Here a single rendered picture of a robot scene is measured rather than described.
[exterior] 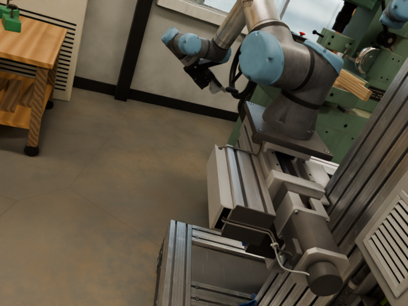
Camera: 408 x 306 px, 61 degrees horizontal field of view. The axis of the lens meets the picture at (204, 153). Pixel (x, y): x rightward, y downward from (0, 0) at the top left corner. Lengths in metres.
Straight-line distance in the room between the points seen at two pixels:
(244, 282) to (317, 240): 0.70
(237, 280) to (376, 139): 0.74
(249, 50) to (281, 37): 0.08
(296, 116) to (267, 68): 0.18
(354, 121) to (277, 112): 0.77
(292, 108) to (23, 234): 1.14
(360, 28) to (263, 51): 0.97
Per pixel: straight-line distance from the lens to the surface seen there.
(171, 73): 2.91
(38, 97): 1.81
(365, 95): 1.43
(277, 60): 0.82
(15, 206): 1.68
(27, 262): 1.47
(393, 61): 1.67
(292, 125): 0.93
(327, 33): 1.67
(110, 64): 2.83
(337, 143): 1.69
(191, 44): 1.31
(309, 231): 0.70
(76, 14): 2.43
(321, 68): 0.91
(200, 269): 1.31
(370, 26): 1.71
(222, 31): 1.33
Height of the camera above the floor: 1.12
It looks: 27 degrees down
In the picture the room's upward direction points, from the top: 22 degrees clockwise
